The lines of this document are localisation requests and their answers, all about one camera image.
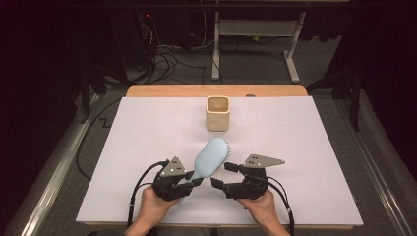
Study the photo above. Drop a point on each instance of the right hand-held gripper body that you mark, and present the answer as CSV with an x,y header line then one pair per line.
x,y
249,190

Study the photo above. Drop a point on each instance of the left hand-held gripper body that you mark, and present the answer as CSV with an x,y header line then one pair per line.
x,y
168,190

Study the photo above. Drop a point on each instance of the light blue hairbrush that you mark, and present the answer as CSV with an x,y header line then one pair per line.
x,y
211,157

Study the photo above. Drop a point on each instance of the beige square cup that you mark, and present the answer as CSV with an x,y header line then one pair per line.
x,y
217,123

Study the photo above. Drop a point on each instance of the person's right hand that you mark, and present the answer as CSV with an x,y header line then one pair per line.
x,y
260,206

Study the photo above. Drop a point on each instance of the person's left hand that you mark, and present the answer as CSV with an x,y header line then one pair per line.
x,y
154,209

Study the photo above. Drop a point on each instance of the white paper table cover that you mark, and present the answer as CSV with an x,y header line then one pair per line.
x,y
295,137

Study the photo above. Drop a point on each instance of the black metal stand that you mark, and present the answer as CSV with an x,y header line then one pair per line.
x,y
354,105
86,98

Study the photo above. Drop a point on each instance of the small yellow object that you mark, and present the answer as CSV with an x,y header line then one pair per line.
x,y
255,38

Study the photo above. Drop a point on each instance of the dark equipment with red light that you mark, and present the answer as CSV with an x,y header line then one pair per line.
x,y
131,39

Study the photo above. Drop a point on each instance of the aluminium floor rail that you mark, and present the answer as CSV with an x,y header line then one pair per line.
x,y
55,178
370,164

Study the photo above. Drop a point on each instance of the white metal stand frame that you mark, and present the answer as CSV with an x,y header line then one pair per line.
x,y
255,28

